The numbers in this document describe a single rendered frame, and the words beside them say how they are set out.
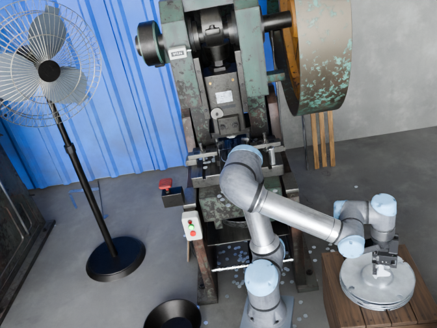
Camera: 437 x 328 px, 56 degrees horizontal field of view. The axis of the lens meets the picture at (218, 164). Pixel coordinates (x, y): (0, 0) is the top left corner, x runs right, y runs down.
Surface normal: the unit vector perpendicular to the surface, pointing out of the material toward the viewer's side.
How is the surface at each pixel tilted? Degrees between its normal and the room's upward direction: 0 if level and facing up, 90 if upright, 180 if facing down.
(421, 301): 0
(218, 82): 90
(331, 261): 0
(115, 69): 90
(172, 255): 0
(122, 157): 90
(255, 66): 90
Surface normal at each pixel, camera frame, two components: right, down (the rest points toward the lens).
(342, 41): 0.03, 0.55
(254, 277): -0.20, -0.76
